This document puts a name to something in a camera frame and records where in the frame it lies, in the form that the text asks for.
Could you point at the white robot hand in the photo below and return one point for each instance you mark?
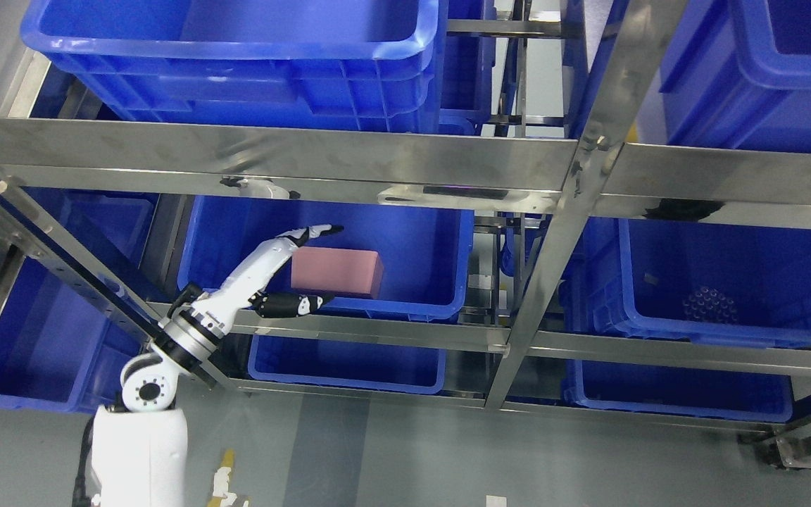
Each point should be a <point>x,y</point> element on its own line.
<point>245,287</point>

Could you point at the pink plastic storage box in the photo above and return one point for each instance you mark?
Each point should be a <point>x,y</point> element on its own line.
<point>345,272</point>

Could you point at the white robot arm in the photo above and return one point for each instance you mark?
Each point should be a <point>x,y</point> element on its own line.
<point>134,450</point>

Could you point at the blue target shelf bin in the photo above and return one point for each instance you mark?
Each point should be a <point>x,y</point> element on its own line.
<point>388,262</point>

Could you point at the stainless steel shelf rack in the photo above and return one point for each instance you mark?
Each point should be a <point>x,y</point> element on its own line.
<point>244,191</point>

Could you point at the blue bin bottom centre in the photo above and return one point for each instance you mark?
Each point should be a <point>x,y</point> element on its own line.
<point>326,363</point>

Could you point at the blue bin top left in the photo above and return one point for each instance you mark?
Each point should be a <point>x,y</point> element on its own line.
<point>371,66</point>

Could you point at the blue bin left side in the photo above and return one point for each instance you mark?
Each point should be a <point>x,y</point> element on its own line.
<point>57,352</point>

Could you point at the blue bin bottom right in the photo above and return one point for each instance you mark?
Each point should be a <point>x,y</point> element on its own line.
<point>678,391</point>

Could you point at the blue bin right middle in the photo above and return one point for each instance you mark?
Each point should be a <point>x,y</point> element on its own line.
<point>705,283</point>

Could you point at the blue bin top right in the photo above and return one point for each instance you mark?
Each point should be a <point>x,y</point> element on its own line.
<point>737,75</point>

